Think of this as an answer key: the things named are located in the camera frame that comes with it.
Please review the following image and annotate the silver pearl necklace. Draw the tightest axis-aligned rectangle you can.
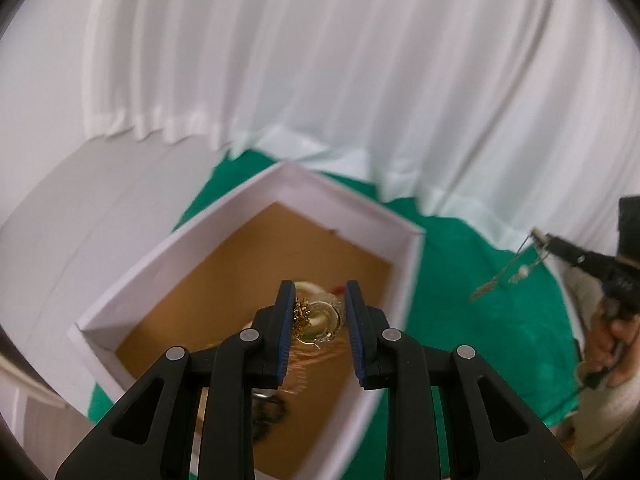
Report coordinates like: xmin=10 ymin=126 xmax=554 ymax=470
xmin=470 ymin=231 xmax=547 ymax=302

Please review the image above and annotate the pale jade bangle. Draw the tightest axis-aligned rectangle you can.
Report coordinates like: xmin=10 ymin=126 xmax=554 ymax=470
xmin=294 ymin=281 xmax=332 ymax=307

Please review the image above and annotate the cream sweater right forearm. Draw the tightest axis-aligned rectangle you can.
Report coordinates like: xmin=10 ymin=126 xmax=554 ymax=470
xmin=563 ymin=268 xmax=639 ymax=474

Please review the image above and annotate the person's right hand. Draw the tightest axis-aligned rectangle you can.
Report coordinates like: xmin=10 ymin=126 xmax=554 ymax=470
xmin=585 ymin=301 xmax=639 ymax=388

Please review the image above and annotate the white cardboard box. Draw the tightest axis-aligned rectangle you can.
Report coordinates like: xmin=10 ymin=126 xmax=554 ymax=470
xmin=68 ymin=162 xmax=424 ymax=479

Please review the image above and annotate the green patterned table cloth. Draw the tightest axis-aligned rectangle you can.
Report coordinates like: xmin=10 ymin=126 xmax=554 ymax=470
xmin=86 ymin=148 xmax=584 ymax=480

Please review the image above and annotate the white curtain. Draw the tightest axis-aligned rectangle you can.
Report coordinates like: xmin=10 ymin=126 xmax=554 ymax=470
xmin=82 ymin=0 xmax=639 ymax=252

